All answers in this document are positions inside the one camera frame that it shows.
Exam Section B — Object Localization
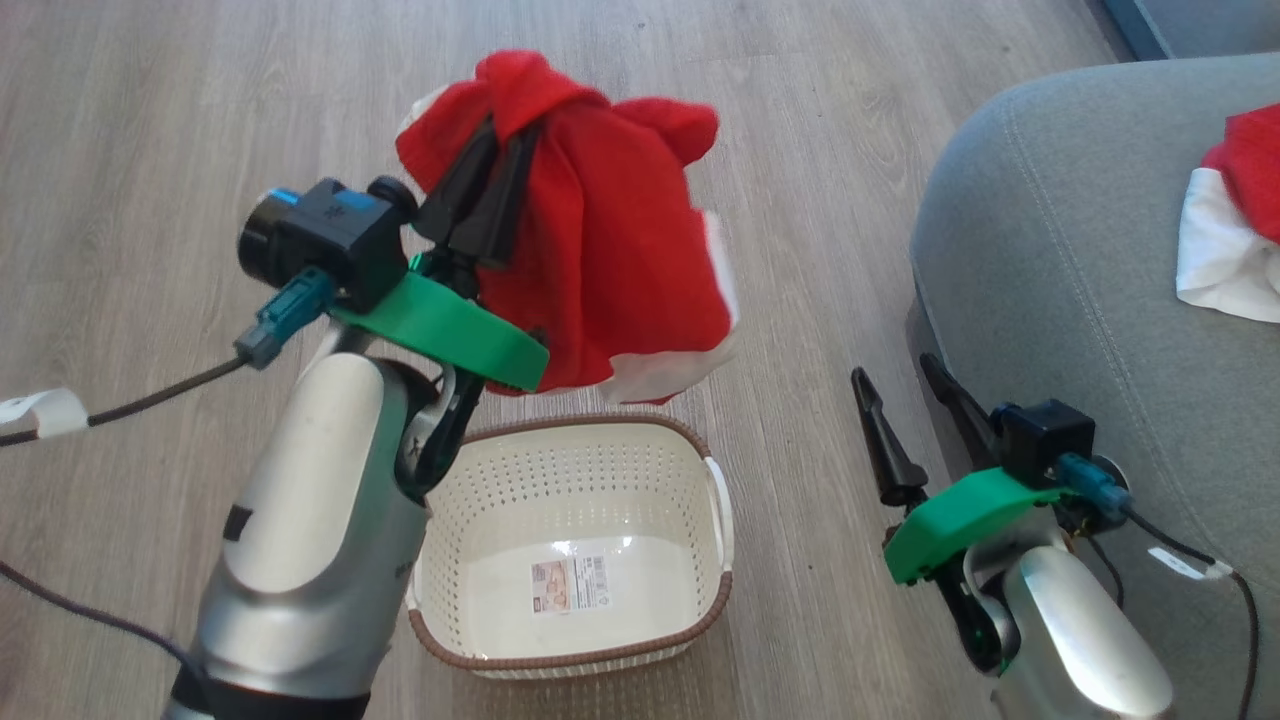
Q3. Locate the teal right camera connector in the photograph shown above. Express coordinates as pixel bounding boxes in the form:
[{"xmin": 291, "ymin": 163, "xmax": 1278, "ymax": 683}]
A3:
[{"xmin": 1056, "ymin": 452, "xmax": 1133, "ymax": 522}]

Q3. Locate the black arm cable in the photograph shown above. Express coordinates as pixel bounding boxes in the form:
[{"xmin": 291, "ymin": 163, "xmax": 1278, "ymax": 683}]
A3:
[
  {"xmin": 0, "ymin": 560, "xmax": 193, "ymax": 673},
  {"xmin": 1085, "ymin": 505, "xmax": 1260, "ymax": 720}
]

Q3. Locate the red garment with white trim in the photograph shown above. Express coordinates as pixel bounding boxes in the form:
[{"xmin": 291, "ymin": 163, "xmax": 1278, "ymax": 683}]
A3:
[
  {"xmin": 1176, "ymin": 102, "xmax": 1280, "ymax": 324},
  {"xmin": 394, "ymin": 49, "xmax": 742, "ymax": 406}
]

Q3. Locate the grey fabric sofa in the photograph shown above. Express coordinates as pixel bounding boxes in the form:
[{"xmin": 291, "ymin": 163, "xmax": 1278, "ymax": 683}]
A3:
[{"xmin": 908, "ymin": 52, "xmax": 1280, "ymax": 720}]

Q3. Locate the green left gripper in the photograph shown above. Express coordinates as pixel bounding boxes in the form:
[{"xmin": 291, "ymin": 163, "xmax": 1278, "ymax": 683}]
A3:
[{"xmin": 329, "ymin": 114, "xmax": 550, "ymax": 394}]

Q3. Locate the cream plastic laundry basket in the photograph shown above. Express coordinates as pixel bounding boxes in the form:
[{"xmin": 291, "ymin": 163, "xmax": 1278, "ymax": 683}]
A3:
[{"xmin": 406, "ymin": 413, "xmax": 735, "ymax": 682}]

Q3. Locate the grey-blue rug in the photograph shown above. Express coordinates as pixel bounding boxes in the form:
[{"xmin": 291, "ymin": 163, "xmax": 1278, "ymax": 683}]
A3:
[{"xmin": 1085, "ymin": 0, "xmax": 1280, "ymax": 62}]

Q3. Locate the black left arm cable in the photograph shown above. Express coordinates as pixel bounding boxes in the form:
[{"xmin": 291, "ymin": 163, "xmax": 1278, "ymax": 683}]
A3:
[{"xmin": 0, "ymin": 560, "xmax": 193, "ymax": 673}]

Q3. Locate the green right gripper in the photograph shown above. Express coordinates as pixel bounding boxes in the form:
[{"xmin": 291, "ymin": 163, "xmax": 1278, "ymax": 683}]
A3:
[{"xmin": 851, "ymin": 352, "xmax": 1067, "ymax": 587}]

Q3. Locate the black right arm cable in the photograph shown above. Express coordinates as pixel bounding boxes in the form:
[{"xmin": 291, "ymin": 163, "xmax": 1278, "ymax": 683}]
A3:
[{"xmin": 1085, "ymin": 505, "xmax": 1260, "ymax": 720}]

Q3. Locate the white cable tag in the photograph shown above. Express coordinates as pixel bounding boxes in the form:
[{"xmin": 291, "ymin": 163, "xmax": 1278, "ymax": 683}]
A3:
[
  {"xmin": 1147, "ymin": 546, "xmax": 1235, "ymax": 582},
  {"xmin": 0, "ymin": 389, "xmax": 90, "ymax": 440}
]

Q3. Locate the teal camera connector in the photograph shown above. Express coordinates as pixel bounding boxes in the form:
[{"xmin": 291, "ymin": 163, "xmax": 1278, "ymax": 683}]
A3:
[
  {"xmin": 234, "ymin": 267, "xmax": 337, "ymax": 370},
  {"xmin": 1056, "ymin": 452, "xmax": 1133, "ymax": 522}
]

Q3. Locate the black left camera cable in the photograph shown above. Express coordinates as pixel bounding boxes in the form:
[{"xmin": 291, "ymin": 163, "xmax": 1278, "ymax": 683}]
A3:
[{"xmin": 0, "ymin": 357, "xmax": 248, "ymax": 447}]

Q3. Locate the teal left camera connector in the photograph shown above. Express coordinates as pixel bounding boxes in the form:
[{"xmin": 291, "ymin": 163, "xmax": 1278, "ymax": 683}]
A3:
[{"xmin": 234, "ymin": 267, "xmax": 337, "ymax": 370}]

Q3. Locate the printed basket label sticker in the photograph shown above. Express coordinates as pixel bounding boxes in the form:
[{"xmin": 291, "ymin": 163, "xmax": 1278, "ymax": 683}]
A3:
[{"xmin": 529, "ymin": 555, "xmax": 610, "ymax": 615}]

